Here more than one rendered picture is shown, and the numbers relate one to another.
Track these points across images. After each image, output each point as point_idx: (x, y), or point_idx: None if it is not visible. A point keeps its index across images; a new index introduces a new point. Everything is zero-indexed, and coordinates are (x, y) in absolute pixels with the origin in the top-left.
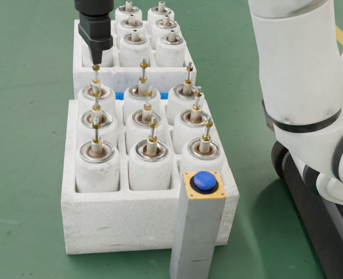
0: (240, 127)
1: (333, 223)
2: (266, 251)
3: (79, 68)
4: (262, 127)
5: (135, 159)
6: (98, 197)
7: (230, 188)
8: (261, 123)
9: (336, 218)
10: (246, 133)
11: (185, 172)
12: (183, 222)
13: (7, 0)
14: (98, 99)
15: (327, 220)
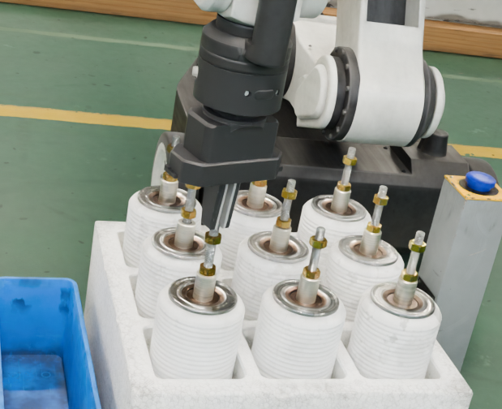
0: (8, 271)
1: (372, 184)
2: None
3: None
4: (10, 247)
5: (395, 269)
6: (439, 352)
7: None
8: None
9: (369, 178)
10: (32, 269)
11: (467, 195)
12: (494, 247)
13: None
14: (234, 291)
15: (359, 190)
